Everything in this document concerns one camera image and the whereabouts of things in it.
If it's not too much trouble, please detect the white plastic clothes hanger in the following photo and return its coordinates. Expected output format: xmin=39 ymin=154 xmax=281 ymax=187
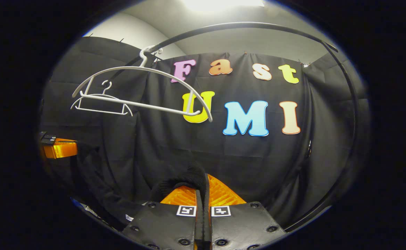
xmin=70 ymin=81 xmax=134 ymax=117
xmin=72 ymin=45 xmax=213 ymax=123

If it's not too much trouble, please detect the black knit garment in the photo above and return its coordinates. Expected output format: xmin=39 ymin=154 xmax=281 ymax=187
xmin=71 ymin=142 xmax=211 ymax=232

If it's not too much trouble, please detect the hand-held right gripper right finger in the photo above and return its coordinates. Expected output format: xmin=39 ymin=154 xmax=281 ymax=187
xmin=203 ymin=174 xmax=287 ymax=250

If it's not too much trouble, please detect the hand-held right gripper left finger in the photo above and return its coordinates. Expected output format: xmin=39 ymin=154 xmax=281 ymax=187
xmin=122 ymin=186 xmax=204 ymax=250

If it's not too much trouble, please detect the black metal clothes rack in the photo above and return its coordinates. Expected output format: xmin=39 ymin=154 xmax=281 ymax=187
xmin=108 ymin=22 xmax=361 ymax=232

